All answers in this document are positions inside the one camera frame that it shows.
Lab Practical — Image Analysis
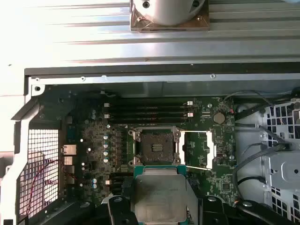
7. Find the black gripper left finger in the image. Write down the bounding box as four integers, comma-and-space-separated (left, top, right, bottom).
46, 195, 139, 225

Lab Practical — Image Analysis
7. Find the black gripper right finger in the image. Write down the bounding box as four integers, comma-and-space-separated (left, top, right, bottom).
202, 195, 299, 225

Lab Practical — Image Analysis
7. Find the silver green CPU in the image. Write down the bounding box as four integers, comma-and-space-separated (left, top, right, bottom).
130, 164, 196, 225

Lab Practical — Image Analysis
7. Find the metal socket cover frame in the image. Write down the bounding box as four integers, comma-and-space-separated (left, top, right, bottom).
175, 129, 217, 171

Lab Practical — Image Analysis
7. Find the metal wire locking lever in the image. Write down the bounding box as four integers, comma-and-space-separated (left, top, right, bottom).
102, 91, 132, 131

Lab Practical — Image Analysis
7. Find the black RAM slot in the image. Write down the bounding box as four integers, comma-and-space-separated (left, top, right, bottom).
103, 117, 194, 124
103, 106, 194, 112
103, 100, 194, 107
103, 112, 194, 118

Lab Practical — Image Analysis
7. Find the green motherboard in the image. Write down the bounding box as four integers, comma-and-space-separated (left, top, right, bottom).
63, 90, 237, 211

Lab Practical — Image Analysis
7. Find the grey metal drive cage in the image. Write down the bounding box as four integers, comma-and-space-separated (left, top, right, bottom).
234, 88, 300, 225

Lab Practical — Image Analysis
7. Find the silver coin battery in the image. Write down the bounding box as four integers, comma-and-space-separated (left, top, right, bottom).
213, 112, 226, 125

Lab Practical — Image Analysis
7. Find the black PC case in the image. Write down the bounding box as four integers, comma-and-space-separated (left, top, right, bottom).
0, 62, 300, 225

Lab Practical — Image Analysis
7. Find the black looped cable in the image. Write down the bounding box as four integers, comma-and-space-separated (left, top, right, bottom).
236, 175, 268, 206

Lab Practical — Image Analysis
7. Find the thin black cable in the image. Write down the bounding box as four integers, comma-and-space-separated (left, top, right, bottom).
222, 90, 272, 115

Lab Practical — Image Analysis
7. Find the brown square base plate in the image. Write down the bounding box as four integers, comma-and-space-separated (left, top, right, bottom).
129, 0, 210, 31

